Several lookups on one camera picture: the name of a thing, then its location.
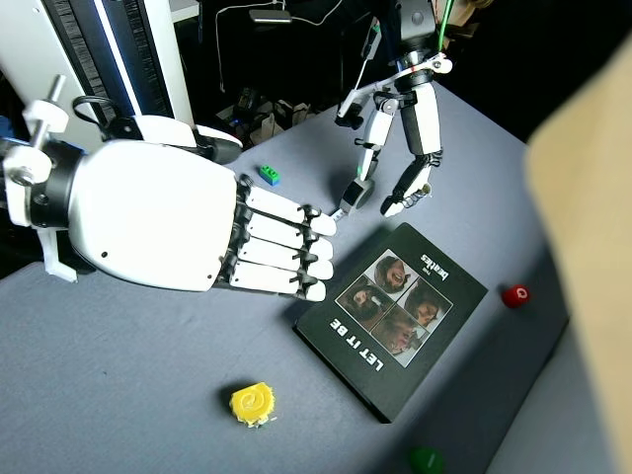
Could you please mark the large pale backdrop board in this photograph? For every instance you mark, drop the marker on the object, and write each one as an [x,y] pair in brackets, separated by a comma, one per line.
[592,197]

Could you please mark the black Let It Be book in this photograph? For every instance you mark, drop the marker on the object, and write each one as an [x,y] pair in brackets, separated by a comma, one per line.
[355,345]

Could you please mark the small dark green toy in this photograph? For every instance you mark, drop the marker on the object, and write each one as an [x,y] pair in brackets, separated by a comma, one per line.
[427,461]

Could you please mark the grey table cloth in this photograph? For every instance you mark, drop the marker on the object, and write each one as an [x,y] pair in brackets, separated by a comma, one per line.
[148,370]

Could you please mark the yellow swirl toy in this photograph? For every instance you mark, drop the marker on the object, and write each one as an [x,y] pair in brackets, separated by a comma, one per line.
[252,401]

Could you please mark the green and blue building block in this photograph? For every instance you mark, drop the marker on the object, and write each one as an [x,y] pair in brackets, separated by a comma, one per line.
[269,175]

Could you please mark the white and black tape measure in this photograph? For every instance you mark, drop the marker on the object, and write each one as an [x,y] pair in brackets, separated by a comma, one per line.
[358,195]

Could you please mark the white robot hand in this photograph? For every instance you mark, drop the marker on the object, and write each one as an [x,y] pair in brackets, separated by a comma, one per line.
[422,118]
[148,212]

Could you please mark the grey power adapter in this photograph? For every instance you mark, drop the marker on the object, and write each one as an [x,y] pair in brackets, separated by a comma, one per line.
[270,16]

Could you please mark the white robot torso column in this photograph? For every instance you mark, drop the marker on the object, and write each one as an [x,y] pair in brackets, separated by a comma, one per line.
[29,39]

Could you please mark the small red toy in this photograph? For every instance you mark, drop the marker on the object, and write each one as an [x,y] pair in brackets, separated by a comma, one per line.
[513,297]

